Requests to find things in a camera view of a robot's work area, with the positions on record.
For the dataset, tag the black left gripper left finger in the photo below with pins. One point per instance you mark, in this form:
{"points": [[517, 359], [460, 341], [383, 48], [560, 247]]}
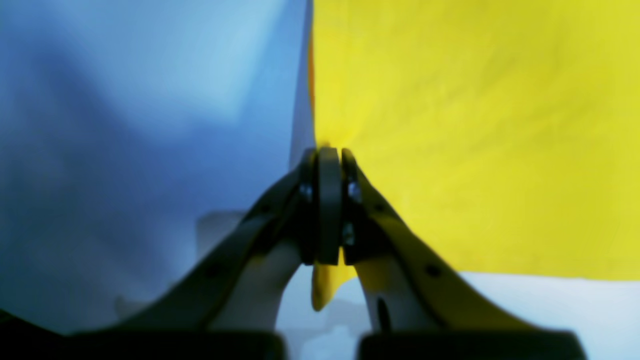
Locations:
{"points": [[224, 309]]}

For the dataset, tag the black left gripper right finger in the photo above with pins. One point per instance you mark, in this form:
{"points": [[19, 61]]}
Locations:
{"points": [[419, 307]]}

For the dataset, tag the yellow t-shirt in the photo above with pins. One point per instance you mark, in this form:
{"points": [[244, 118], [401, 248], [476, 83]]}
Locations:
{"points": [[504, 132]]}

